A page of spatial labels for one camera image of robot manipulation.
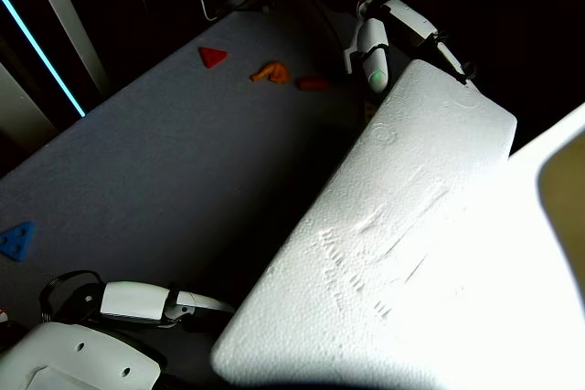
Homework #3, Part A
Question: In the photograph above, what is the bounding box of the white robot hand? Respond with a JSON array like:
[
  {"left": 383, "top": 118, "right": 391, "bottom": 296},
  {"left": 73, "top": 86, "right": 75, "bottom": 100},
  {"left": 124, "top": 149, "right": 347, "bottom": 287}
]
[
  {"left": 0, "top": 279, "right": 236, "bottom": 390},
  {"left": 357, "top": 0, "right": 479, "bottom": 95}
]

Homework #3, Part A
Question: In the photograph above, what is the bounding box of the white foam lid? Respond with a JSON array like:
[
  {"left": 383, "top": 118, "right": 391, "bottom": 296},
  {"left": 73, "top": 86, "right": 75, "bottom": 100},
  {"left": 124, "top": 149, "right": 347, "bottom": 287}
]
[{"left": 208, "top": 58, "right": 520, "bottom": 390}]

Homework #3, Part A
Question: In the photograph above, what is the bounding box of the brown toy sausage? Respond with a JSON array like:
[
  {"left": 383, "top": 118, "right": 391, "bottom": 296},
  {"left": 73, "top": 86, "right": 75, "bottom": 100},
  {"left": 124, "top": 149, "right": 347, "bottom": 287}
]
[{"left": 296, "top": 77, "right": 333, "bottom": 92}]

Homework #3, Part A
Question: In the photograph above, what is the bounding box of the blue triangle toy block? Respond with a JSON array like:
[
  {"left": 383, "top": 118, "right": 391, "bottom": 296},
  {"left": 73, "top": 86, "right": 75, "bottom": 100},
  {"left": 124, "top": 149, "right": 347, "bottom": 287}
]
[{"left": 0, "top": 220, "right": 37, "bottom": 264}]

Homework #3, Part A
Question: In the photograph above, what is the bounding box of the orange toy chicken drumstick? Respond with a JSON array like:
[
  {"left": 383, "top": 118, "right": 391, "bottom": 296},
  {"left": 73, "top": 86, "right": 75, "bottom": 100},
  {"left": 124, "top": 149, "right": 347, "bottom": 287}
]
[{"left": 250, "top": 60, "right": 291, "bottom": 86}]

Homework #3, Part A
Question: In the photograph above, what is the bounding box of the red triangle toy block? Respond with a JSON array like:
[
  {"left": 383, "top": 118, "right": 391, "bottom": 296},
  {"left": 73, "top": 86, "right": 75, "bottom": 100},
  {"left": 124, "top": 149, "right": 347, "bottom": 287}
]
[{"left": 197, "top": 46, "right": 229, "bottom": 69}]

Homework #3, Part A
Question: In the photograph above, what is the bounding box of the grey table cloth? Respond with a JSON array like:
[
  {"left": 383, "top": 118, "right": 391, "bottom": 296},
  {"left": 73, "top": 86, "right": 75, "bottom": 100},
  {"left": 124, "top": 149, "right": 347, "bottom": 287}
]
[{"left": 0, "top": 9, "right": 412, "bottom": 390}]

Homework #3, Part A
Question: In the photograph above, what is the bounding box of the white flat panel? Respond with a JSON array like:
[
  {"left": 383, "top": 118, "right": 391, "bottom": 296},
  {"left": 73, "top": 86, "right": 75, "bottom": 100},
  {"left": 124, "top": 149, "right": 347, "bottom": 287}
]
[{"left": 0, "top": 60, "right": 59, "bottom": 145}]

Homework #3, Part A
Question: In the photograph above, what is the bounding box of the white housing with tan opening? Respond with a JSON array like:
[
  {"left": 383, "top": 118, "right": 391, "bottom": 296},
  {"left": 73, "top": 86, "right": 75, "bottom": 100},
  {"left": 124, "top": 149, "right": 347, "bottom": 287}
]
[{"left": 433, "top": 101, "right": 585, "bottom": 390}]

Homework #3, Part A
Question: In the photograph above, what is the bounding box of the cyan light strip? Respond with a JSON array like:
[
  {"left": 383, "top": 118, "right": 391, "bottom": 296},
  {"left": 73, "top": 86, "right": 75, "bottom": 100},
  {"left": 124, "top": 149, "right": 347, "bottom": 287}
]
[{"left": 0, "top": 0, "right": 88, "bottom": 119}]

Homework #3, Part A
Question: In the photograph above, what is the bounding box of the white vertical post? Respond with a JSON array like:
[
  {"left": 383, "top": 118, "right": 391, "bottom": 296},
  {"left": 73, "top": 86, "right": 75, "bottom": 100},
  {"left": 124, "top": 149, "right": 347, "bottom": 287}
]
[{"left": 22, "top": 0, "right": 112, "bottom": 96}]

